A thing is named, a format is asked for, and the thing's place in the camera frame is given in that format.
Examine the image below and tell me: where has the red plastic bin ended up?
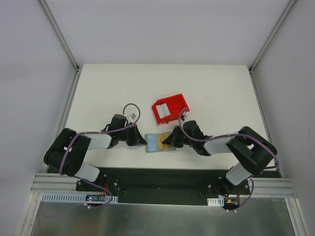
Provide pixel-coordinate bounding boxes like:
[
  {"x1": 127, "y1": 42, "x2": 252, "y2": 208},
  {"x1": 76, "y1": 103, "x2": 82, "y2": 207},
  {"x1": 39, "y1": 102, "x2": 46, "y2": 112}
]
[{"x1": 152, "y1": 93, "x2": 190, "y2": 125}]

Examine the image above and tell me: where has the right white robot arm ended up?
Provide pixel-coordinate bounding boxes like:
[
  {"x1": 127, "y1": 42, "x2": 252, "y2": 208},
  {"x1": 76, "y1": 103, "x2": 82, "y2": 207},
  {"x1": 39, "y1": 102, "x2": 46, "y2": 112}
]
[{"x1": 162, "y1": 120, "x2": 279, "y2": 194}]

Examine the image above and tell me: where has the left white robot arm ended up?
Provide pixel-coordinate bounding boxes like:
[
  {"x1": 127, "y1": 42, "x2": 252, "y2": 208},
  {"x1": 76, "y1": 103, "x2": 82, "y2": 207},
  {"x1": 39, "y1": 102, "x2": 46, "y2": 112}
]
[{"x1": 44, "y1": 114, "x2": 147, "y2": 191}]

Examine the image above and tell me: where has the stack of white cards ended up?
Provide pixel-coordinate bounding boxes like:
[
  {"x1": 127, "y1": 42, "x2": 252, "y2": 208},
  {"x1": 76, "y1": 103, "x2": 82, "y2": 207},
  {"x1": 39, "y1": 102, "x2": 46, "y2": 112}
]
[{"x1": 156, "y1": 103, "x2": 170, "y2": 119}]

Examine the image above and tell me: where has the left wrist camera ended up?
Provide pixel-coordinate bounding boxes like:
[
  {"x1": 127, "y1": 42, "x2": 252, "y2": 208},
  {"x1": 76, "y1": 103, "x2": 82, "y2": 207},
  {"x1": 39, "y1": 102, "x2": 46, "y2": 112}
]
[{"x1": 126, "y1": 113, "x2": 137, "y2": 122}]

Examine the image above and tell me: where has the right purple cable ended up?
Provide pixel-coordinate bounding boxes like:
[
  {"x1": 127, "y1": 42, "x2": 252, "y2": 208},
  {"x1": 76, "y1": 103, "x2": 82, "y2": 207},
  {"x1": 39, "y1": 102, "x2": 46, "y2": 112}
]
[{"x1": 178, "y1": 108, "x2": 280, "y2": 217}]

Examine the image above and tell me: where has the purple cable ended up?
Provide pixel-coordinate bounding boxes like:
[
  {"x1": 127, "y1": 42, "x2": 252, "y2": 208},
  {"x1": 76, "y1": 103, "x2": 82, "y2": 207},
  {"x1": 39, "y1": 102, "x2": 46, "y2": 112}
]
[
  {"x1": 39, "y1": 102, "x2": 141, "y2": 218},
  {"x1": 178, "y1": 108, "x2": 280, "y2": 217}
]

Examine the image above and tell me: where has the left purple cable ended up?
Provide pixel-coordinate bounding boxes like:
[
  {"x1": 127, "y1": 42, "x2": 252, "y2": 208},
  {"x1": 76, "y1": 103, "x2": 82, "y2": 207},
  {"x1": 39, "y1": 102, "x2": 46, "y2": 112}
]
[{"x1": 39, "y1": 102, "x2": 141, "y2": 218}]

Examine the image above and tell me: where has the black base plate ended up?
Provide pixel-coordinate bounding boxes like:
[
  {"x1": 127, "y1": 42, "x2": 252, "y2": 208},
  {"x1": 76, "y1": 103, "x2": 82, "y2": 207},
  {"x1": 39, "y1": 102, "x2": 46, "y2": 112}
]
[{"x1": 76, "y1": 168, "x2": 251, "y2": 206}]

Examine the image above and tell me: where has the right white cable duct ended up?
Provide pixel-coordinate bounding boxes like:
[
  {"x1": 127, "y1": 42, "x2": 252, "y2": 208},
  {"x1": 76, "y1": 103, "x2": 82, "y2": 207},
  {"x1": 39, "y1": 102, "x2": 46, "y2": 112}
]
[{"x1": 207, "y1": 198, "x2": 224, "y2": 207}]

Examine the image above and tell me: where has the white cable duct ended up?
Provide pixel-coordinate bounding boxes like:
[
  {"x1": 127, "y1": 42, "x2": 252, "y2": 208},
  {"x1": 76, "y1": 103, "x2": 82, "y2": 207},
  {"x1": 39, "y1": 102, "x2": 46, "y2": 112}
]
[
  {"x1": 207, "y1": 198, "x2": 224, "y2": 207},
  {"x1": 42, "y1": 193, "x2": 118, "y2": 204}
]

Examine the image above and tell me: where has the left white cable duct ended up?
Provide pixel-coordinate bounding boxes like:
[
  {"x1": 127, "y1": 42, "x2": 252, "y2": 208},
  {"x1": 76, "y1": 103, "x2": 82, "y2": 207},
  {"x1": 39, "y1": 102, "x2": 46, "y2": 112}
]
[{"x1": 42, "y1": 193, "x2": 118, "y2": 204}]

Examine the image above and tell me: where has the left aluminium frame post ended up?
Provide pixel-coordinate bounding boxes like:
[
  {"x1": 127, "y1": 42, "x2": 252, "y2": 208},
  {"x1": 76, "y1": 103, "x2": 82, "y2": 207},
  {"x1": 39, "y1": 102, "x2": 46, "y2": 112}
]
[{"x1": 38, "y1": 0, "x2": 83, "y2": 72}]

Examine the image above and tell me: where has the aluminium frame post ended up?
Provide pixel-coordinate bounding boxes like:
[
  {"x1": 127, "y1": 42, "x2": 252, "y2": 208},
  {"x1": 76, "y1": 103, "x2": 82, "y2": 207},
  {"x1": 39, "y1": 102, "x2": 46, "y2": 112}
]
[
  {"x1": 38, "y1": 0, "x2": 83, "y2": 72},
  {"x1": 248, "y1": 0, "x2": 298, "y2": 73}
]

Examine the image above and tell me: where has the right aluminium frame post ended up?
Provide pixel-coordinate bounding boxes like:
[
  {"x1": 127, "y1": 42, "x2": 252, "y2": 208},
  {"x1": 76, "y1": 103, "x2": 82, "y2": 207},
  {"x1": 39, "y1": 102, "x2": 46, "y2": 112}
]
[{"x1": 248, "y1": 0, "x2": 298, "y2": 73}]

